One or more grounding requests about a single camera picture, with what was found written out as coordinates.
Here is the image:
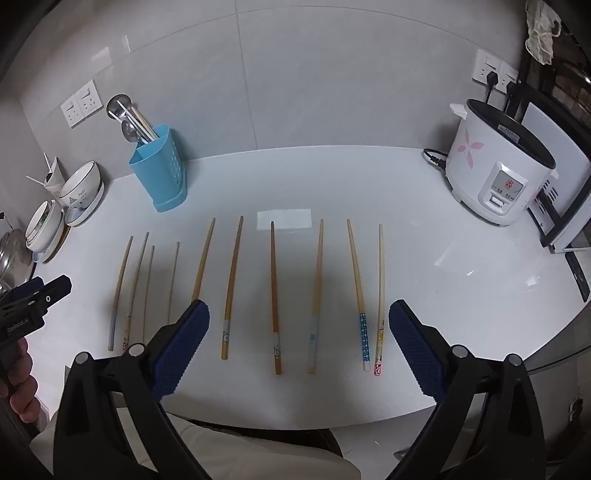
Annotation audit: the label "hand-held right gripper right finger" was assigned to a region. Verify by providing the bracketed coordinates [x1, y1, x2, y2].
[389, 299, 550, 480]

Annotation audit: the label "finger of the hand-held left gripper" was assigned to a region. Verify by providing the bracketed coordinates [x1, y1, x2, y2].
[28, 275, 73, 308]
[9, 277, 45, 299]

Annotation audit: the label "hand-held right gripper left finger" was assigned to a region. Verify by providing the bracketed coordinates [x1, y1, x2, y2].
[53, 299, 211, 480]

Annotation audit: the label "grey-handled wooden chopstick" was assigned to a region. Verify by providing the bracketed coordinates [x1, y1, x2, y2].
[107, 235, 134, 352]

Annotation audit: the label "wooden chopstick red print handle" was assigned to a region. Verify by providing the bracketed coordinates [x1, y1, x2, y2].
[121, 232, 150, 355]
[165, 241, 181, 326]

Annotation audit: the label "wooden chopstick white band print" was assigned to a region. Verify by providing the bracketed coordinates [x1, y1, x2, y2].
[191, 218, 216, 303]
[221, 215, 244, 361]

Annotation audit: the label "wooden chopstick blue patterned handle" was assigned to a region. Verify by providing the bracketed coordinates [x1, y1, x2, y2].
[346, 219, 371, 372]

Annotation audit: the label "blue plastic utensil holder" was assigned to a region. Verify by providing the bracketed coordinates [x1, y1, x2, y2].
[128, 123, 188, 213]

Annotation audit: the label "person's left hand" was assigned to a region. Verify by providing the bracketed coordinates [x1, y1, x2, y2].
[0, 340, 40, 423]

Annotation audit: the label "steel pot lid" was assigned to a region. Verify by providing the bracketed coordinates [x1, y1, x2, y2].
[0, 228, 34, 298]

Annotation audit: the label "plain white bowl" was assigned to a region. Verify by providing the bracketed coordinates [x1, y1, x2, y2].
[30, 217, 65, 256]

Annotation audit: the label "wooden coaster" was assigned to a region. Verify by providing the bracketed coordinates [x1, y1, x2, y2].
[44, 224, 71, 264]

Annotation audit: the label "blue striped plate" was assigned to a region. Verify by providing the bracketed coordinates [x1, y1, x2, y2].
[64, 182, 106, 228]

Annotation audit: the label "white bowl black rim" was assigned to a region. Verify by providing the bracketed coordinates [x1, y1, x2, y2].
[58, 160, 105, 208]

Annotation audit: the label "black flat object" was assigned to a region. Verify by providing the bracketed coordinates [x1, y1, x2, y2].
[564, 251, 591, 304]

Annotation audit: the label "white-tipped brown wooden chopstick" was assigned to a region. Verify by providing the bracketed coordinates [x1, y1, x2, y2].
[107, 106, 152, 144]

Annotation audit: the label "white-tipped pale wooden chopstick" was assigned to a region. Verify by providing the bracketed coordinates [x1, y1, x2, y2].
[129, 106, 159, 140]

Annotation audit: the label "white rice cooker pink flowers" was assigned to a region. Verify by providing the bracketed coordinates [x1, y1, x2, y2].
[444, 98, 557, 228]

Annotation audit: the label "steel ladle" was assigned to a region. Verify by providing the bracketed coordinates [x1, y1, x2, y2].
[106, 93, 144, 143]

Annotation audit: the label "white microwave oven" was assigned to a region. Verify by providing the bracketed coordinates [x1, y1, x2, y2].
[519, 85, 591, 256]

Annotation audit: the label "white lace cloth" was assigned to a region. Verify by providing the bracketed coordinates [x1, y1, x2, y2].
[524, 0, 563, 63]

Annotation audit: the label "white wall socket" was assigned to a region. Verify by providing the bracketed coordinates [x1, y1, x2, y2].
[60, 94, 82, 129]
[501, 62, 521, 93]
[473, 48, 504, 86]
[76, 79, 103, 116]

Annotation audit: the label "black power cord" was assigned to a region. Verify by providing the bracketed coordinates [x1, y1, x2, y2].
[422, 148, 450, 174]

